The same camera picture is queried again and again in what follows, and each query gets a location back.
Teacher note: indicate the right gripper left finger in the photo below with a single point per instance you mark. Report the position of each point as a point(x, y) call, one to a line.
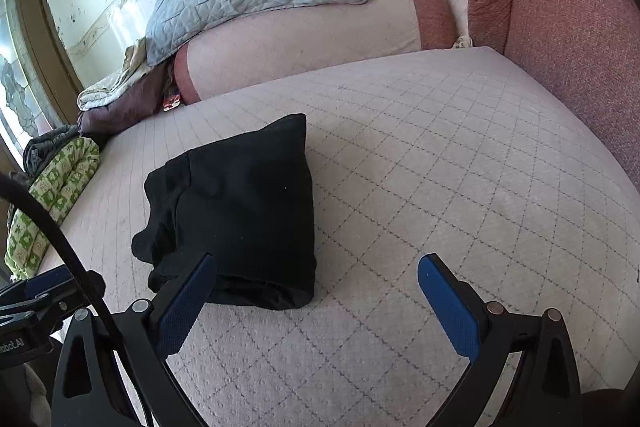
point(103, 357)

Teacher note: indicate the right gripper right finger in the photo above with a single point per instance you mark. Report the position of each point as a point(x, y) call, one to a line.
point(544, 390)

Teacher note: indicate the black pants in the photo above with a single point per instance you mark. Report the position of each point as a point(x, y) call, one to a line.
point(247, 201)

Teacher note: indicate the green patterned rolled quilt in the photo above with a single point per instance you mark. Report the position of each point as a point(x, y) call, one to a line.
point(56, 189)

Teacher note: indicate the dark grey folded cloth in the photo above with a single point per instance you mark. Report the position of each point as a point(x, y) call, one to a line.
point(39, 151)

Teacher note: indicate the dark maroon folded cloth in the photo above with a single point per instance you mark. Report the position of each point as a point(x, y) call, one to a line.
point(143, 100)

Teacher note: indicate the red white blue packet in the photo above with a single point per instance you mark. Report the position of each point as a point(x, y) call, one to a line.
point(172, 100)

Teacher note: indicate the cream folded cloth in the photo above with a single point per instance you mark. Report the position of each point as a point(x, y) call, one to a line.
point(110, 88)

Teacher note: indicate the red side cushion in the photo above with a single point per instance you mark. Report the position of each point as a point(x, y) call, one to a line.
point(585, 52)

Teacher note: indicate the pink bolster cushion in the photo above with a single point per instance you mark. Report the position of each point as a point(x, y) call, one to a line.
point(272, 45)

